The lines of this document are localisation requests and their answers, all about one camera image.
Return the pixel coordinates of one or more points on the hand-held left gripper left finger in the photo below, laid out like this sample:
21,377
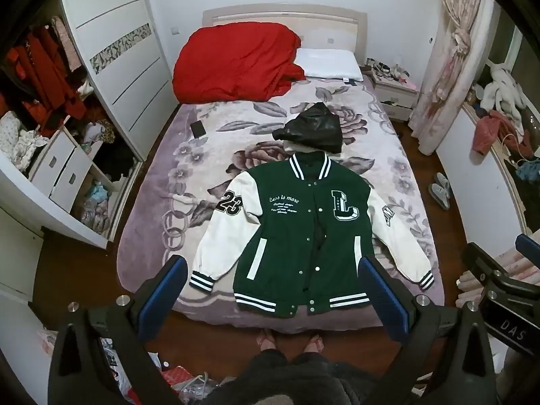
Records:
162,292

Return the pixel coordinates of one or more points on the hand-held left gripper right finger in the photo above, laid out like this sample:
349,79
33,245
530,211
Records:
387,300

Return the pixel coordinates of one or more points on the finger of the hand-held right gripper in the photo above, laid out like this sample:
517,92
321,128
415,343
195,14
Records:
529,247
481,261

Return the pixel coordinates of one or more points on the green and white varsity jacket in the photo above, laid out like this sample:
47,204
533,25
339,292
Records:
295,240

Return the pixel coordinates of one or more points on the pile of pastel clothes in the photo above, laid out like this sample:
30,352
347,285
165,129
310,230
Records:
96,206

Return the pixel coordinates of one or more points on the red hanging clothes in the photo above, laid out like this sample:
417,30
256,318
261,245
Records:
42,71

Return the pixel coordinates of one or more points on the grey slipper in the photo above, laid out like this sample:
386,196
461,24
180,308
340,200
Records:
444,181
438,196

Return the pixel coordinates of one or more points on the person's right foot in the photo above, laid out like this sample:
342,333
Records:
314,342

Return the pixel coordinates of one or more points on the person's foot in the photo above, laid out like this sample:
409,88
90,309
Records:
314,342
266,341

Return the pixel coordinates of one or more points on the person's left foot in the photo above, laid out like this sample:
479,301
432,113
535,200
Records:
266,341

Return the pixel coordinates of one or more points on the red cloth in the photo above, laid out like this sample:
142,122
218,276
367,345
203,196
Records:
485,133

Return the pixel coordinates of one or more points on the person's dark fluffy clothing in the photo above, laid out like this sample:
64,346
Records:
291,382

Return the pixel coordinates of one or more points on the purple floral blanket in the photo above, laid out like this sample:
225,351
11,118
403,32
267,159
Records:
202,164

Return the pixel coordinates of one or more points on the white wardrobe drawer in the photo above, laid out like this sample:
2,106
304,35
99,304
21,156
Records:
71,179
52,158

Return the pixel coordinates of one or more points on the white plush toy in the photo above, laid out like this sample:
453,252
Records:
504,88

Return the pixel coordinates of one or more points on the white wardrobe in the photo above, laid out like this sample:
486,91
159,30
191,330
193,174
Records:
25,202

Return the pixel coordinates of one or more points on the black phone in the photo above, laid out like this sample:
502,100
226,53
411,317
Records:
198,129

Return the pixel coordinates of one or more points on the leopard print cloth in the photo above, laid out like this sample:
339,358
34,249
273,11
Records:
99,130

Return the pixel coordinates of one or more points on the white nightstand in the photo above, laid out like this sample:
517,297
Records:
396,95

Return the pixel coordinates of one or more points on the black leather jacket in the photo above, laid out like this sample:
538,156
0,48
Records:
312,128

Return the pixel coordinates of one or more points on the pink floral curtain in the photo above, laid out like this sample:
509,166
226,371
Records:
451,59

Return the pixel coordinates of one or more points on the white floral folded cloth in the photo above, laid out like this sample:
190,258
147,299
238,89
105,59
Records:
17,139

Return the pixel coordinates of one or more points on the clutter of small bottles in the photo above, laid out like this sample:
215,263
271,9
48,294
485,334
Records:
388,71

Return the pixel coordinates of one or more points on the white sliding wardrobe door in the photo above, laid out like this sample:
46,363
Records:
122,63

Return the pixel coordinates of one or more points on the red duvet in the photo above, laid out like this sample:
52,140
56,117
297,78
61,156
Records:
236,63

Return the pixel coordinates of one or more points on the white pillow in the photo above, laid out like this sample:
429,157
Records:
329,64

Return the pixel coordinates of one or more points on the beige bed headboard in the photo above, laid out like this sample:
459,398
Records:
287,19

